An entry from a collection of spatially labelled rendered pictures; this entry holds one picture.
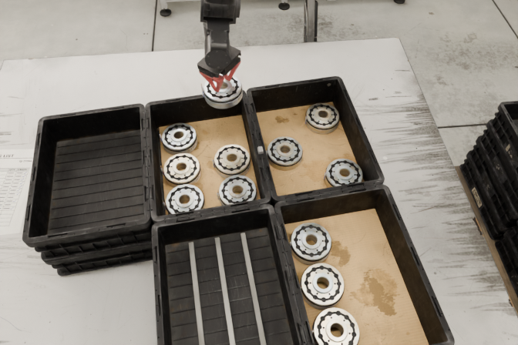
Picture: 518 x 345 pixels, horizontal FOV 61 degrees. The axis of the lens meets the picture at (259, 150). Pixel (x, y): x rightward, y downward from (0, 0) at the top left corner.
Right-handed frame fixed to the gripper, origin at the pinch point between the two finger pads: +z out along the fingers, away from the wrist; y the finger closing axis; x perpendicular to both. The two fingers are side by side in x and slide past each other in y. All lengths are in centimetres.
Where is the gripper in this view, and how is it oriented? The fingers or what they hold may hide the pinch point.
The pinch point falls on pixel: (222, 83)
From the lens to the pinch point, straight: 117.1
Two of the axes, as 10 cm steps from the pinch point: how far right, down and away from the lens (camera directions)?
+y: 5.6, -6.7, 4.8
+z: 0.1, 5.9, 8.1
